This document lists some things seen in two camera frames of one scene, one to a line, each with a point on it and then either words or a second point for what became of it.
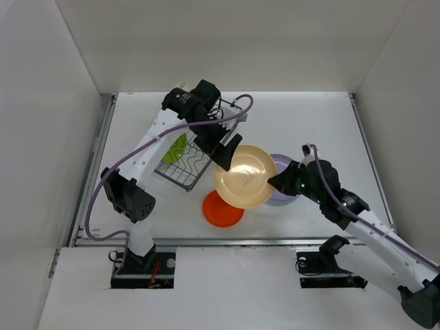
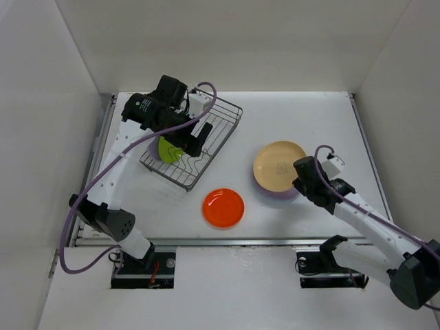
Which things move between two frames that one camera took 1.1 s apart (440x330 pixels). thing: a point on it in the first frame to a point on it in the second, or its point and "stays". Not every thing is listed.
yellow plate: (245, 185) to (273, 168)
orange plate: (218, 212) stays
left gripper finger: (222, 155) to (195, 148)
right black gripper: (283, 181) stays
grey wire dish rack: (192, 161) stays
